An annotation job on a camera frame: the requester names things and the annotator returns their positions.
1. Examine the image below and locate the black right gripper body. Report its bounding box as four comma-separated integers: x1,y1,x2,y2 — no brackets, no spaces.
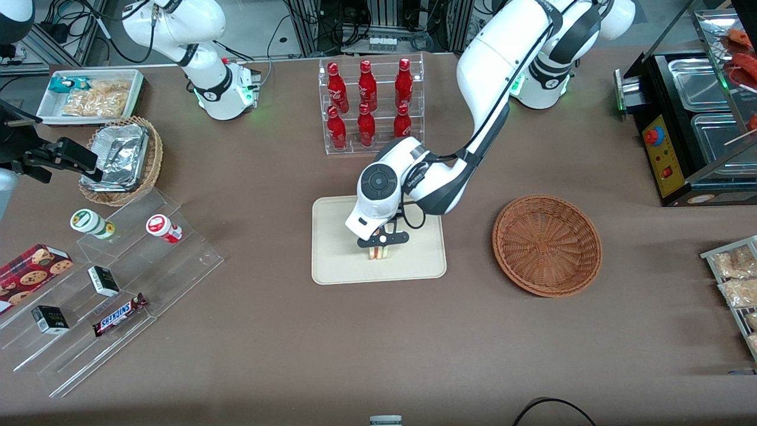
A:
0,99,55,184

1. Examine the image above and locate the beige rectangular serving tray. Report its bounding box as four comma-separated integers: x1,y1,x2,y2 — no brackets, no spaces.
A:
312,195,447,286

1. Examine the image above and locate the light woven wicker basket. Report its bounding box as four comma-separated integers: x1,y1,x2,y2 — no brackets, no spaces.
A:
78,116,164,208

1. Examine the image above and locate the round brown wicker basket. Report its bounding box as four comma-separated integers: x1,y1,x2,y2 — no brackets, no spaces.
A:
492,194,603,298

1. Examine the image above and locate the tray of packaged snacks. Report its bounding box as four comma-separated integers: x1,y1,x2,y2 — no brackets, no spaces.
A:
700,235,757,362

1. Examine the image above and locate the silver foil container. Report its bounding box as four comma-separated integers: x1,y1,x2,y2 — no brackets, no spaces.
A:
80,123,150,193

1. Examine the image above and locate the white rectangular snack bin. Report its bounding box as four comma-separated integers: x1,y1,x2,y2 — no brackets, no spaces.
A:
35,69,146,127

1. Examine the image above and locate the clear bag of chips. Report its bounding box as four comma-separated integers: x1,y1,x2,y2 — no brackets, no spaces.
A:
62,80,131,118

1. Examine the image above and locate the green-lidded white cup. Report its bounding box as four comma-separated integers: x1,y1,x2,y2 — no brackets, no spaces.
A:
70,208,117,241

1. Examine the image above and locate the teal snack packet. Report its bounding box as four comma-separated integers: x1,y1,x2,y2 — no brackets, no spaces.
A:
48,76,93,95

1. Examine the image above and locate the red cola bottle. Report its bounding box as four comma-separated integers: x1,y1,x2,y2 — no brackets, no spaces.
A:
327,62,350,114
357,104,377,148
326,106,348,150
357,60,378,112
393,104,413,140
394,58,414,109

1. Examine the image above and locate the clear acrylic bottle rack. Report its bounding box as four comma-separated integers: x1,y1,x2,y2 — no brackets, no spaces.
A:
318,53,426,157

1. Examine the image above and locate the red-lidded white cup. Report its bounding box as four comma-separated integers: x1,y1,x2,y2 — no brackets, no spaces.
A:
145,214,183,244

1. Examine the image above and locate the red cookie box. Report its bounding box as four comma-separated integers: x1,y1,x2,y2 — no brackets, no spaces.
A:
0,243,75,315

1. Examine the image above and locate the small black box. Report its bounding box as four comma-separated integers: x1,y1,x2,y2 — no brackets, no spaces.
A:
30,305,70,336
87,265,121,298

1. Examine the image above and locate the clear acrylic stepped display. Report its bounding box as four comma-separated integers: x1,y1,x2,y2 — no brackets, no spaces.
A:
0,188,225,399

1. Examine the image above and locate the Snickers chocolate bar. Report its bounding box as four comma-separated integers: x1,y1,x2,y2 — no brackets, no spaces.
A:
92,292,148,338

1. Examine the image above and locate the black food warmer cabinet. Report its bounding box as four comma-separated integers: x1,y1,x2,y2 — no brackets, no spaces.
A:
613,0,757,207

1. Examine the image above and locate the stainless steel pan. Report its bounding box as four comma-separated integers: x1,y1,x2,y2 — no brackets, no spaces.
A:
667,57,732,112
690,112,757,173

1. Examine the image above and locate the clear bag of pastries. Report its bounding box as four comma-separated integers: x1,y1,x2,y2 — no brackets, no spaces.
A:
718,277,757,309
711,245,757,279

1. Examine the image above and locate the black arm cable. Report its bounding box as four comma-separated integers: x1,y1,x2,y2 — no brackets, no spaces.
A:
400,0,583,231

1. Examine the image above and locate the black looped cable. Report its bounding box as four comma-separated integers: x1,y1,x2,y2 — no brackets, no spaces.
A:
511,397,599,426

